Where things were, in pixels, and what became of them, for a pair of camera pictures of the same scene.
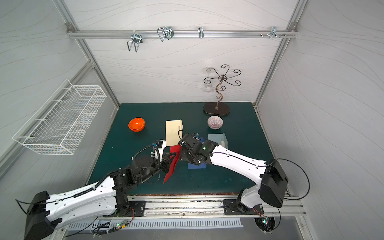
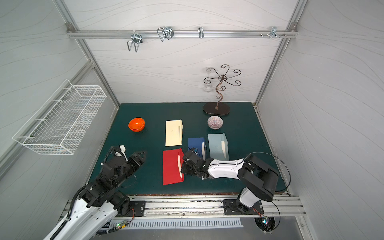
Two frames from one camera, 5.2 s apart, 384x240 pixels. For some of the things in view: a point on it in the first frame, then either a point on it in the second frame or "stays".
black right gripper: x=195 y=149 → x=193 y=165
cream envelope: x=174 y=132 stays
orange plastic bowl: x=137 y=124 stays
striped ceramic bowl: x=215 y=122 stays
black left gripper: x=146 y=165 → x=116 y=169
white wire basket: x=59 y=125 stays
